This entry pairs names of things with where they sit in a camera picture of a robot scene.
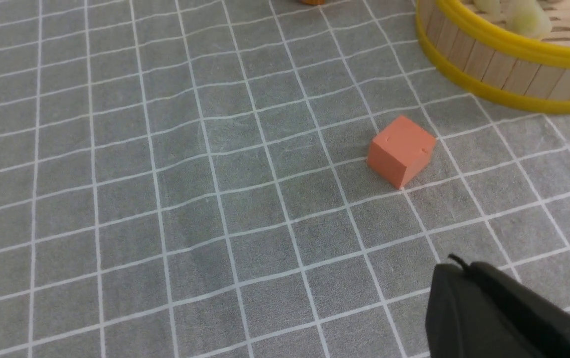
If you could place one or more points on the yellow bamboo steamer tray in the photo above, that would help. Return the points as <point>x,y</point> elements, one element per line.
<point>481,53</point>

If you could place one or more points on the orange foam cube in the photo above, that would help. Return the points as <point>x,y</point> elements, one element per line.
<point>400,151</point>

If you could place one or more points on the grey checkered tablecloth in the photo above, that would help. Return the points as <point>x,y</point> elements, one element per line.
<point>188,178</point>

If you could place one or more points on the pale dumpling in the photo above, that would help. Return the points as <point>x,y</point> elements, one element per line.
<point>528,19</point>
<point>491,7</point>

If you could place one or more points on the orange yellow toy pear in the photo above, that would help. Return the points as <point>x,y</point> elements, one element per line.
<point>313,2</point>

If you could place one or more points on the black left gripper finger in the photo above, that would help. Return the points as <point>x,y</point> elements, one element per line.
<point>477,311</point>

